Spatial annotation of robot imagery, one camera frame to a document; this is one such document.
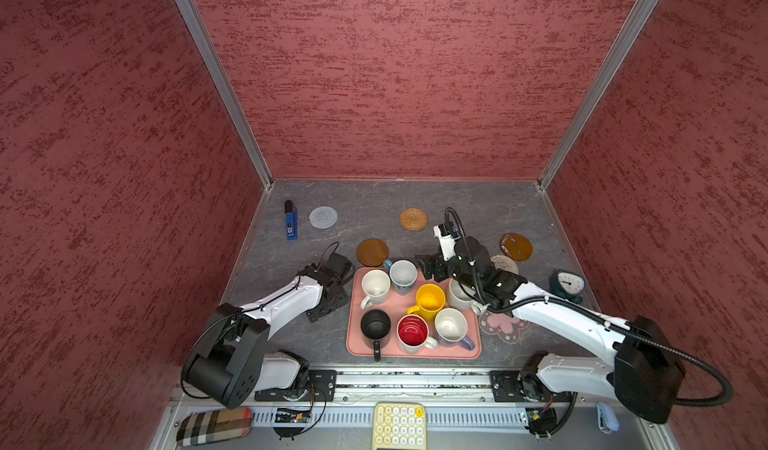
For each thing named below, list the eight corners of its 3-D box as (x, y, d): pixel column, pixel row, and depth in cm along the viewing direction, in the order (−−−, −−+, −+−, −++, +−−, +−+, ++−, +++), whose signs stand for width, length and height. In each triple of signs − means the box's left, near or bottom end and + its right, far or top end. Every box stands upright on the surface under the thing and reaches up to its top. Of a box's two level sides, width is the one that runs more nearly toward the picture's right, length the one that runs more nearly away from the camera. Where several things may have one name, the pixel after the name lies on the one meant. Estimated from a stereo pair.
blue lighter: (287, 241, 105) (284, 234, 101) (287, 208, 115) (284, 200, 111) (298, 240, 105) (294, 232, 101) (297, 206, 115) (294, 198, 111)
